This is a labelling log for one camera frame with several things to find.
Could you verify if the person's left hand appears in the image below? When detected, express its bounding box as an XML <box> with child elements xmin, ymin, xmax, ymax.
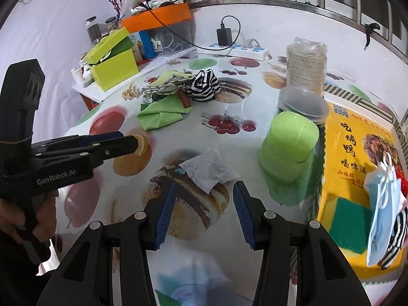
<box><xmin>0</xmin><ymin>190</ymin><xmax>60</xmax><ymax>245</ymax></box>

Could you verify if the brown hair clip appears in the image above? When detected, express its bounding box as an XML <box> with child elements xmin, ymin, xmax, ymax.
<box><xmin>178</xmin><ymin>89</ymin><xmax>192</xmax><ymax>108</ymax></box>

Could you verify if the white power strip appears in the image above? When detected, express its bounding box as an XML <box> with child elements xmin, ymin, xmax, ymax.
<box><xmin>198</xmin><ymin>40</ymin><xmax>270</xmax><ymax>61</ymax></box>

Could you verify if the light green plastic jar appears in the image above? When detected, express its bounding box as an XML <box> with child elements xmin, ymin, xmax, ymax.
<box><xmin>259</xmin><ymin>112</ymin><xmax>320</xmax><ymax>184</ymax></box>

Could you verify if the green and yellow sponge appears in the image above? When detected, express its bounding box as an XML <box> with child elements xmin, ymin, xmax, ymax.
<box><xmin>328</xmin><ymin>198</ymin><xmax>377</xmax><ymax>256</ymax></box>

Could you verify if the patterned green and white cloth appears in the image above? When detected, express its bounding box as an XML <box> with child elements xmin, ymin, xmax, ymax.
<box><xmin>141</xmin><ymin>72</ymin><xmax>195</xmax><ymax>101</ymax></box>

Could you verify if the lime green cardboard box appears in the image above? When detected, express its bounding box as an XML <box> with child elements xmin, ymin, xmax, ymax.
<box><xmin>83</xmin><ymin>27</ymin><xmax>140</xmax><ymax>91</ymax></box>

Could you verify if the black and white striped sock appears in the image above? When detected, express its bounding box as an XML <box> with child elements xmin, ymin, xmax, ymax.
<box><xmin>379</xmin><ymin>209</ymin><xmax>408</xmax><ymax>270</ymax></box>
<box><xmin>187</xmin><ymin>69</ymin><xmax>221</xmax><ymax>102</ymax></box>

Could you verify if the black window handle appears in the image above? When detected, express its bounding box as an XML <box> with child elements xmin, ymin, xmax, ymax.
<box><xmin>363</xmin><ymin>22</ymin><xmax>380</xmax><ymax>50</ymax></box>

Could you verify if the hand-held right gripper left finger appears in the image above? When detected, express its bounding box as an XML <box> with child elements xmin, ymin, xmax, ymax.
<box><xmin>43</xmin><ymin>182</ymin><xmax>177</xmax><ymax>306</ymax></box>

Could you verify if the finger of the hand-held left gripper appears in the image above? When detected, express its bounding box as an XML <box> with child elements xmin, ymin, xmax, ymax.
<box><xmin>32</xmin><ymin>131</ymin><xmax>125</xmax><ymax>156</ymax></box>
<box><xmin>34</xmin><ymin>135</ymin><xmax>140</xmax><ymax>168</ymax></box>

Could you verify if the green microfibre cloth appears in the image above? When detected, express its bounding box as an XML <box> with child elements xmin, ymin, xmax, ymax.
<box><xmin>137</xmin><ymin>96</ymin><xmax>192</xmax><ymax>131</ymax></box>

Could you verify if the wrapped stack of paper cups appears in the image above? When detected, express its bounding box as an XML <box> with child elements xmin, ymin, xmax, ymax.
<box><xmin>286</xmin><ymin>37</ymin><xmax>328</xmax><ymax>96</ymax></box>

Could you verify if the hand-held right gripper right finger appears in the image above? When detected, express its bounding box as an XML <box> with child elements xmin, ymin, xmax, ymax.
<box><xmin>233</xmin><ymin>181</ymin><xmax>372</xmax><ymax>306</ymax></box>

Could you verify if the glass jar with black lid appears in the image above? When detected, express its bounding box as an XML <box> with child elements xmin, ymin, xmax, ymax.
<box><xmin>105</xmin><ymin>17</ymin><xmax>119</xmax><ymax>35</ymax></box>
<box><xmin>85</xmin><ymin>17</ymin><xmax>102</xmax><ymax>43</ymax></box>

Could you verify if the black charger plug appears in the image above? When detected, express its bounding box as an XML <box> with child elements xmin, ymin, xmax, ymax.
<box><xmin>217</xmin><ymin>22</ymin><xmax>233</xmax><ymax>46</ymax></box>

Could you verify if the blue face mask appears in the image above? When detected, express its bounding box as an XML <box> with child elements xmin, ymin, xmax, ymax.
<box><xmin>363</xmin><ymin>153</ymin><xmax>404</xmax><ymax>266</ymax></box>

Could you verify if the white mask packet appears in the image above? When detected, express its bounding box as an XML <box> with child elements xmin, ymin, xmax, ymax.
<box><xmin>178</xmin><ymin>148</ymin><xmax>241</xmax><ymax>195</ymax></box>

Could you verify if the yellow printed gift box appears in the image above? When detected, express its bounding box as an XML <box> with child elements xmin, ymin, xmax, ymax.
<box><xmin>314</xmin><ymin>83</ymin><xmax>408</xmax><ymax>294</ymax></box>

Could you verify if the black charger cable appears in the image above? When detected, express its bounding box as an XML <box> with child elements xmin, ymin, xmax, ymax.
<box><xmin>150</xmin><ymin>5</ymin><xmax>242</xmax><ymax>52</ymax></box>

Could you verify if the blue carton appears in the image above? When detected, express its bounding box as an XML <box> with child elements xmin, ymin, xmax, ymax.
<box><xmin>129</xmin><ymin>31</ymin><xmax>157</xmax><ymax>59</ymax></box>

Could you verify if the metal window railing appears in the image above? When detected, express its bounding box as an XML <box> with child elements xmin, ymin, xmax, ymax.
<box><xmin>191</xmin><ymin>0</ymin><xmax>408</xmax><ymax>58</ymax></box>

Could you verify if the fruit print tablecloth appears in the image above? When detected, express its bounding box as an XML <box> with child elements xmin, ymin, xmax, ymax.
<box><xmin>54</xmin><ymin>48</ymin><xmax>408</xmax><ymax>306</ymax></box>

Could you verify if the orange lidded clear storage box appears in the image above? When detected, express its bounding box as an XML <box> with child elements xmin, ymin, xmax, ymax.
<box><xmin>120</xmin><ymin>3</ymin><xmax>195</xmax><ymax>61</ymax></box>

